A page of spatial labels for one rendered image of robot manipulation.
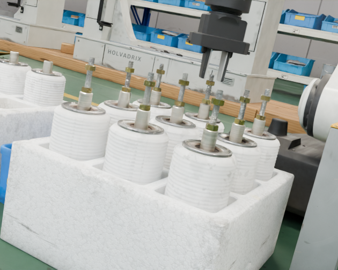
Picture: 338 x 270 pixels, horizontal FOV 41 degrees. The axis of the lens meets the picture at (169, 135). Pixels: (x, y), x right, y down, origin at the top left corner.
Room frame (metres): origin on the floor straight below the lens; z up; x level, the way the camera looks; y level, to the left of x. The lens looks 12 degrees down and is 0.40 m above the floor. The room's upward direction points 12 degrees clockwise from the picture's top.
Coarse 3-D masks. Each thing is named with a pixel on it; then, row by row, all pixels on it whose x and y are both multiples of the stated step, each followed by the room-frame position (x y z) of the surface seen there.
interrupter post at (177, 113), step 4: (172, 108) 0.80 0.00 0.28; (176, 108) 0.79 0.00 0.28; (180, 108) 0.79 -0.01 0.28; (184, 108) 0.80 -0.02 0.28; (172, 112) 0.80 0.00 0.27; (176, 112) 0.79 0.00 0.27; (180, 112) 0.79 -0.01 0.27; (172, 116) 0.80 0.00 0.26; (176, 116) 0.79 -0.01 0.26; (180, 116) 0.80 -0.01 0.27; (172, 120) 0.79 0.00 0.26; (176, 120) 0.79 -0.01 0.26; (180, 120) 0.80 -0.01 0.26
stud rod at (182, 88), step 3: (183, 75) 0.80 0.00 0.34; (186, 75) 0.80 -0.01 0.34; (183, 78) 0.80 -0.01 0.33; (186, 78) 0.80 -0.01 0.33; (180, 87) 0.80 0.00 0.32; (183, 87) 0.80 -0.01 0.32; (180, 90) 0.80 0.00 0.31; (183, 90) 0.80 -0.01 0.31; (180, 93) 0.80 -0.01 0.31; (183, 93) 0.80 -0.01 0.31; (180, 96) 0.80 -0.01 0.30; (180, 99) 0.80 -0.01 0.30
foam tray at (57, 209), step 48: (48, 144) 0.76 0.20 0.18; (48, 192) 0.67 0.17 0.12; (96, 192) 0.63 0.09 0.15; (144, 192) 0.60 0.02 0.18; (288, 192) 0.87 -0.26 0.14; (48, 240) 0.67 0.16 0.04; (96, 240) 0.63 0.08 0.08; (144, 240) 0.59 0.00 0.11; (192, 240) 0.56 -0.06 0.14; (240, 240) 0.63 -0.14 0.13
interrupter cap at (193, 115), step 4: (188, 112) 0.93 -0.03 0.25; (192, 112) 0.93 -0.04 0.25; (188, 116) 0.89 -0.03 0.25; (192, 116) 0.89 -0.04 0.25; (196, 116) 0.92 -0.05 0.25; (208, 116) 0.93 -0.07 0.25; (196, 120) 0.87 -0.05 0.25; (200, 120) 0.87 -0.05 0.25; (204, 120) 0.87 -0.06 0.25; (208, 120) 0.89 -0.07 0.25; (220, 120) 0.91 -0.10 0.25
